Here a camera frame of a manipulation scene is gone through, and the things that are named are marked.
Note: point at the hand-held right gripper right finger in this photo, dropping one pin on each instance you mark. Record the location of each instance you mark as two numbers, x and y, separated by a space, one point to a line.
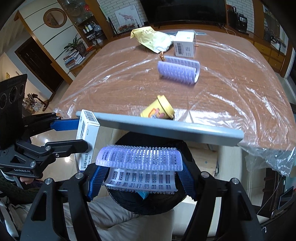
187 183

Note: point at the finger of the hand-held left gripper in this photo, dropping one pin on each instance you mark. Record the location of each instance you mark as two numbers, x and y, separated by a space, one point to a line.
69 147
67 125

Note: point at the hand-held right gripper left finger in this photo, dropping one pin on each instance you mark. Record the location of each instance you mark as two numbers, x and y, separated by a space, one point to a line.
97 183

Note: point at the slim white medicine box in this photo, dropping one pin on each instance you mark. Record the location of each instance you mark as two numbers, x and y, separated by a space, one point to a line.
89 132

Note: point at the black trash bin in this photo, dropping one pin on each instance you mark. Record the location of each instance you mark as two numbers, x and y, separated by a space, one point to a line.
150 206

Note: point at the purple hair roller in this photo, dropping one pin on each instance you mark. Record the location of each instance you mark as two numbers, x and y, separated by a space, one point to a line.
138 160
178 71

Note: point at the person's left forearm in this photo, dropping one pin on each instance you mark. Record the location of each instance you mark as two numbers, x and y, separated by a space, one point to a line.
13 192

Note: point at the person's left hand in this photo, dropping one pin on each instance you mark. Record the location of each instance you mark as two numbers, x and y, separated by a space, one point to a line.
26 180

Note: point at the blue wrapper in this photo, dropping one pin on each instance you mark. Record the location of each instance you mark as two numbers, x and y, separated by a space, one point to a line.
142 194

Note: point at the beige cushion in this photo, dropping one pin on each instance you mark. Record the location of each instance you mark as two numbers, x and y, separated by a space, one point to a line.
129 224

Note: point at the grey flat board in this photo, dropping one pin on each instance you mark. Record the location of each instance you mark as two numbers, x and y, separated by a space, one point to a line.
173 129

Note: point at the dark wooden door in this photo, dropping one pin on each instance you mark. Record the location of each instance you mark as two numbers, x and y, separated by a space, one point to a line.
37 64

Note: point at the stack of books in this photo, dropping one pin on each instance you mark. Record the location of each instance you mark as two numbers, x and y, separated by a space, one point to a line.
74 60

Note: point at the wooden side table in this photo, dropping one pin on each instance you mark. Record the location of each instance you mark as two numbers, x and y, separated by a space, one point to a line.
90 54

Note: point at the potted plant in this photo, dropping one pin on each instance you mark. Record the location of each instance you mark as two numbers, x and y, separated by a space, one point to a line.
79 46

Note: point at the yellow plastic tub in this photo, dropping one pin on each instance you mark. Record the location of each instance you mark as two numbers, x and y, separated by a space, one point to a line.
157 109

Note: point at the grey helmet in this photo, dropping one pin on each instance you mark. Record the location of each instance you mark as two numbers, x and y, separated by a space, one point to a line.
97 28

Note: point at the framed red flower picture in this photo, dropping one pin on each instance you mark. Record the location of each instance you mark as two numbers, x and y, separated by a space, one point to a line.
127 29

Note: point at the round radial-patterned disc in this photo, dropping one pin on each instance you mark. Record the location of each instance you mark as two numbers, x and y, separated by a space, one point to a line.
74 10

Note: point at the giraffe picture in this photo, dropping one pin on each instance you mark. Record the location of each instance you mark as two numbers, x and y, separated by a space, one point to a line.
126 19

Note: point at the white plastic bag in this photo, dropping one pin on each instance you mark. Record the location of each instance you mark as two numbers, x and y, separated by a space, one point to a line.
161 42

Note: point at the white and blue medicine box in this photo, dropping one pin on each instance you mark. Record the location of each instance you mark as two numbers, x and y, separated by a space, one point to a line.
183 47

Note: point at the black flat screen television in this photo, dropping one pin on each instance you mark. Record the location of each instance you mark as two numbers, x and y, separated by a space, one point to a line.
185 11

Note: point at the black coffee machine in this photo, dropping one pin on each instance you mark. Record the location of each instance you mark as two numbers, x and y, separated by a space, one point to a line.
240 22

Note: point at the round wall plaque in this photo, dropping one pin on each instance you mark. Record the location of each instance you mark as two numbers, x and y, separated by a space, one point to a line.
55 18

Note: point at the wooden wall cabinet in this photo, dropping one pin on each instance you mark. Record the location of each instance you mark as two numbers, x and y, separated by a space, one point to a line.
277 54

